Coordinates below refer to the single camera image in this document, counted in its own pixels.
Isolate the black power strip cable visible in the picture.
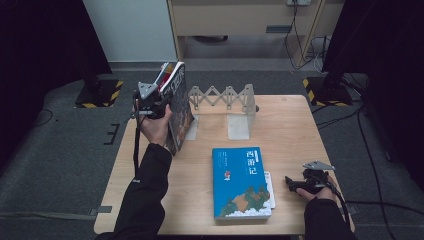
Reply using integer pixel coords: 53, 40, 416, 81
284, 3, 321, 72

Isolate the red and white book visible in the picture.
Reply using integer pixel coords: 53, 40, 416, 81
153, 62, 175, 93

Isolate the dark cover book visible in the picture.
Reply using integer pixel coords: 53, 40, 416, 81
159, 62, 196, 157

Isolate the person's left hand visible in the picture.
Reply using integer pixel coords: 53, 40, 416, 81
139, 105, 174, 148

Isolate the thick blue book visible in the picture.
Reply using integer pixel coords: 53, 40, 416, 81
211, 146, 273, 221

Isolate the yellow black striped stand base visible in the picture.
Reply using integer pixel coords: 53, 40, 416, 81
302, 75, 354, 108
74, 79, 124, 109

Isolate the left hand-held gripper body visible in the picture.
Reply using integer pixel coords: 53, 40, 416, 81
132, 81, 172, 120

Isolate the black floor cable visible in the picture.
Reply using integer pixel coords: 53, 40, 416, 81
344, 199, 424, 216
33, 108, 54, 128
313, 103, 364, 130
357, 109, 398, 240

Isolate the person's right hand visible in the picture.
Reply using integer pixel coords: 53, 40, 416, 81
295, 176, 338, 202

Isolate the hand-held gripper cable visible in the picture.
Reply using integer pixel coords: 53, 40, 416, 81
132, 111, 143, 184
316, 176, 352, 231

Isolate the expanding metal bookend rack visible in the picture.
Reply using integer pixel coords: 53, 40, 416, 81
184, 83, 260, 141

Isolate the black curtain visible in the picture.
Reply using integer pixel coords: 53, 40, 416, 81
321, 0, 424, 191
0, 0, 113, 168

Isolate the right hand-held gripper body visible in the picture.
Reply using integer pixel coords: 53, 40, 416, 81
301, 160, 336, 195

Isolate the left hand-held gripper cable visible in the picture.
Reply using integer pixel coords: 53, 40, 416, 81
132, 111, 143, 184

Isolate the right hand-held gripper cable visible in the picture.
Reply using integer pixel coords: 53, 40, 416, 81
316, 176, 352, 231

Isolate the white cabinet panel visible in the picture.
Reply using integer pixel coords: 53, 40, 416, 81
81, 0, 178, 63

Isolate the white caterpillar picture book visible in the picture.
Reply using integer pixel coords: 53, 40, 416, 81
264, 170, 277, 210

